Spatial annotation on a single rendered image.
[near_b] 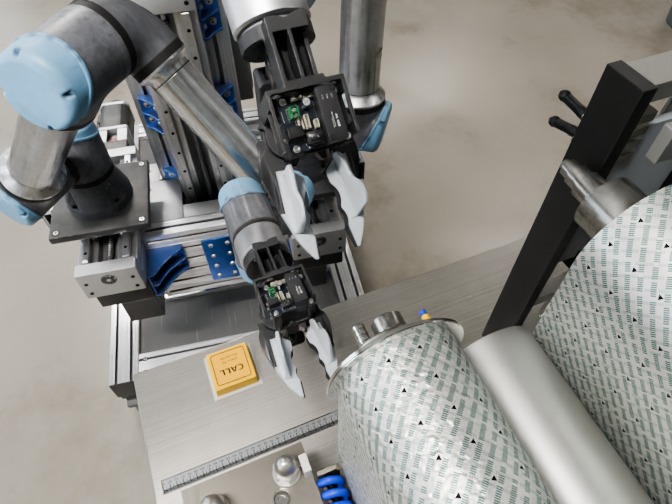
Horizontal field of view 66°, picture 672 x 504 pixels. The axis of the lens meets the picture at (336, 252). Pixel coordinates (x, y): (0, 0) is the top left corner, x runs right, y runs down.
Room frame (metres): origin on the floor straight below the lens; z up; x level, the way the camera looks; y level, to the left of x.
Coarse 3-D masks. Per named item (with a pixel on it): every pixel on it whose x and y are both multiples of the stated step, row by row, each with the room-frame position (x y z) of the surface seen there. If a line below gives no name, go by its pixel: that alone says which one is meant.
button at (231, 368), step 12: (228, 348) 0.41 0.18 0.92; (240, 348) 0.41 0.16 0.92; (216, 360) 0.38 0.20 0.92; (228, 360) 0.38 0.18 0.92; (240, 360) 0.38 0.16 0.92; (216, 372) 0.36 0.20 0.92; (228, 372) 0.36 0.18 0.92; (240, 372) 0.36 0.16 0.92; (252, 372) 0.36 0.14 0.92; (216, 384) 0.34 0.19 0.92; (228, 384) 0.34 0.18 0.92; (240, 384) 0.34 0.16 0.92
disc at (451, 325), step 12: (408, 324) 0.23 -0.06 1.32; (420, 324) 0.23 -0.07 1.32; (432, 324) 0.23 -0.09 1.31; (444, 324) 0.24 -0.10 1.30; (456, 324) 0.24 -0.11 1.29; (384, 336) 0.21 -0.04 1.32; (396, 336) 0.22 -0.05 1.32; (456, 336) 0.24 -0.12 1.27; (360, 348) 0.21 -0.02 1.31; (372, 348) 0.21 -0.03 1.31; (348, 360) 0.20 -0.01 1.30; (336, 372) 0.20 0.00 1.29; (336, 384) 0.20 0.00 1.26; (336, 396) 0.20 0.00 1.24
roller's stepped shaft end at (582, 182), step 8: (568, 160) 0.42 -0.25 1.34; (568, 168) 0.40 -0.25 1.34; (576, 168) 0.40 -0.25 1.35; (584, 168) 0.40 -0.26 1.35; (568, 176) 0.40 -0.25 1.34; (576, 176) 0.39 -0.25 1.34; (584, 176) 0.38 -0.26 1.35; (592, 176) 0.38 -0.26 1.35; (600, 176) 0.38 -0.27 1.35; (568, 184) 0.39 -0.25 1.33; (576, 184) 0.38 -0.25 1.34; (584, 184) 0.38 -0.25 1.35; (592, 184) 0.37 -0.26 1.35; (600, 184) 0.37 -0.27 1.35; (576, 192) 0.38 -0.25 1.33; (584, 192) 0.37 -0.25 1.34
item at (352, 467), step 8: (344, 424) 0.18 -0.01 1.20; (344, 432) 0.18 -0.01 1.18; (344, 440) 0.18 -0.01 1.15; (344, 448) 0.18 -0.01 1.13; (352, 448) 0.16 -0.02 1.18; (344, 456) 0.18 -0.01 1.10; (352, 456) 0.16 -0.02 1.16; (344, 464) 0.18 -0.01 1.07; (352, 464) 0.16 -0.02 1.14; (360, 464) 0.14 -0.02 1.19; (344, 472) 0.18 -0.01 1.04; (352, 472) 0.16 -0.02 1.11; (360, 472) 0.14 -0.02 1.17; (352, 480) 0.16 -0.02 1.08; (360, 480) 0.14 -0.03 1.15; (368, 480) 0.13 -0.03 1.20; (352, 488) 0.15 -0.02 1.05; (360, 488) 0.14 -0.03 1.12; (368, 488) 0.12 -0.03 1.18; (352, 496) 0.15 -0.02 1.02; (360, 496) 0.14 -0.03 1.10; (368, 496) 0.12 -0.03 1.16
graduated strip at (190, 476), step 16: (320, 416) 0.30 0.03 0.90; (336, 416) 0.30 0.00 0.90; (288, 432) 0.27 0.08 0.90; (304, 432) 0.27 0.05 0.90; (256, 448) 0.25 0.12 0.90; (272, 448) 0.25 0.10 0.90; (208, 464) 0.22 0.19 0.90; (224, 464) 0.22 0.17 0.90; (176, 480) 0.20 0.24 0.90; (192, 480) 0.20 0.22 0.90
